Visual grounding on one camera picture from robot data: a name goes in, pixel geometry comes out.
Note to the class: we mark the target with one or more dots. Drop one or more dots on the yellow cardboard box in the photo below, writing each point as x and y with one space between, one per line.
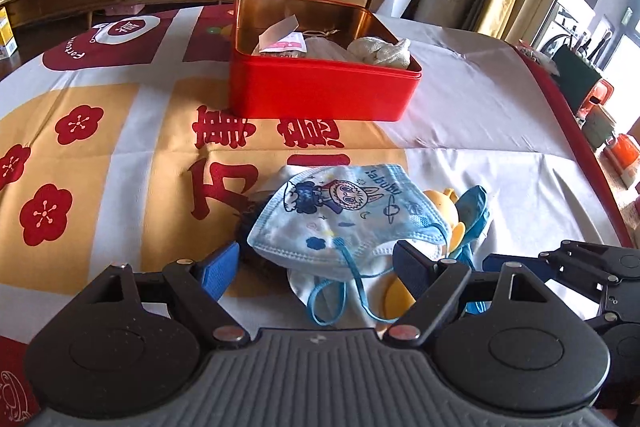
8 45

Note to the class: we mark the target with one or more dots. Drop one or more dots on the brown hair scrunchie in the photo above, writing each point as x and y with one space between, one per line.
247 219

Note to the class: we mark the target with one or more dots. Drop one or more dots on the blue cartoon face mask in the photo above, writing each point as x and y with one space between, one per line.
334 230

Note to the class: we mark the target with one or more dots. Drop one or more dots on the yellow rubber duck toy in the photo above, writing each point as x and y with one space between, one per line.
397 299

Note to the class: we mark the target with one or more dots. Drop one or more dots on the white plant pot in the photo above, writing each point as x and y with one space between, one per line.
392 8

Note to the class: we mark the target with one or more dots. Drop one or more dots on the white knotted cloth bundle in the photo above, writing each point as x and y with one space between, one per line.
378 52

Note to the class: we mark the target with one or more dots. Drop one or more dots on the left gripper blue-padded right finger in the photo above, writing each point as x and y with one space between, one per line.
436 286

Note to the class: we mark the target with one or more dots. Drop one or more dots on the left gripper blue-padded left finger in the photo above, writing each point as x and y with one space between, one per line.
195 288

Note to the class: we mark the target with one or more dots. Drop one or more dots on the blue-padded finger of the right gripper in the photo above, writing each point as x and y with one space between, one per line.
540 267

